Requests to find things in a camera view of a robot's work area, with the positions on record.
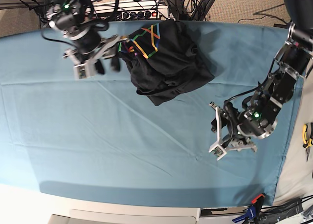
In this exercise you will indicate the black bag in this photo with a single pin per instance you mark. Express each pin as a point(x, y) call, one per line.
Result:
point(275, 215)

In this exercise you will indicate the blue orange clamp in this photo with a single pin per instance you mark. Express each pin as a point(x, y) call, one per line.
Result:
point(253, 211)

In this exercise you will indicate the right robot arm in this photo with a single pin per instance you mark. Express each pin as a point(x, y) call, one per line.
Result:
point(75, 20)

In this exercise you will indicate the right gripper silver body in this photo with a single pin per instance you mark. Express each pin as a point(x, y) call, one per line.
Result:
point(84, 64)

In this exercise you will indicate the yellow handled pliers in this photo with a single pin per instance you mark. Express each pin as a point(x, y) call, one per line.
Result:
point(307, 136)

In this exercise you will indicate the left gripper silver body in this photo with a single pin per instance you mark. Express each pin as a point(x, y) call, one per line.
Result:
point(224, 144)

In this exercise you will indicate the black T-shirt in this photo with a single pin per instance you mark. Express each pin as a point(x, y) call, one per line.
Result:
point(164, 61)

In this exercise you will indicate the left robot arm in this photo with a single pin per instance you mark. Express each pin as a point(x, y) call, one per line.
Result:
point(234, 129)

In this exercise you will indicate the white power strip black sockets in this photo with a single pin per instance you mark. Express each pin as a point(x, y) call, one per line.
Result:
point(138, 15)

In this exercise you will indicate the teal table cloth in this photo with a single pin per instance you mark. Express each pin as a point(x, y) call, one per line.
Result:
point(98, 140)

